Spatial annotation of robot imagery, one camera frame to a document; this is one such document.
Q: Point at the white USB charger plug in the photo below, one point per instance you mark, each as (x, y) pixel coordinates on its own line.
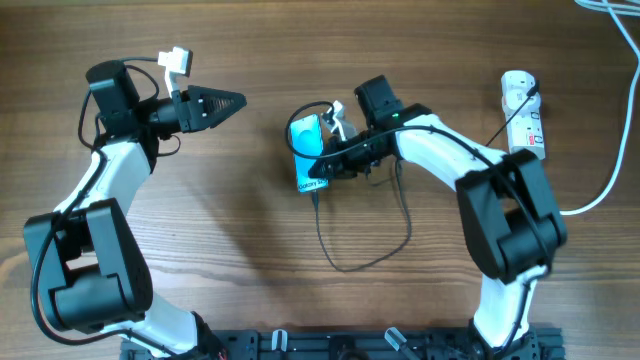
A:
(517, 100)

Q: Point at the blue screen Galaxy smartphone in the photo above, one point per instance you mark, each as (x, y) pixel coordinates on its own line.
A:
(306, 138)

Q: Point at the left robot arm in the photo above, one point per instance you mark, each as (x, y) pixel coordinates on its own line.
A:
(90, 280)

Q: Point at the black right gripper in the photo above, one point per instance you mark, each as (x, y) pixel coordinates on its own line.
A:
(340, 166)

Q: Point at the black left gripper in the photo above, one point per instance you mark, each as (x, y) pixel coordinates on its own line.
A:
(195, 112)

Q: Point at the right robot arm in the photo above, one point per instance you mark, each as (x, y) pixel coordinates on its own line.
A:
(511, 222)

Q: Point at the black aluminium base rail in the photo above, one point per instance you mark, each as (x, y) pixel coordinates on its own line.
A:
(350, 345)

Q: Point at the white power strip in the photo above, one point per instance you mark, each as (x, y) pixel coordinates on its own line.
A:
(525, 131)

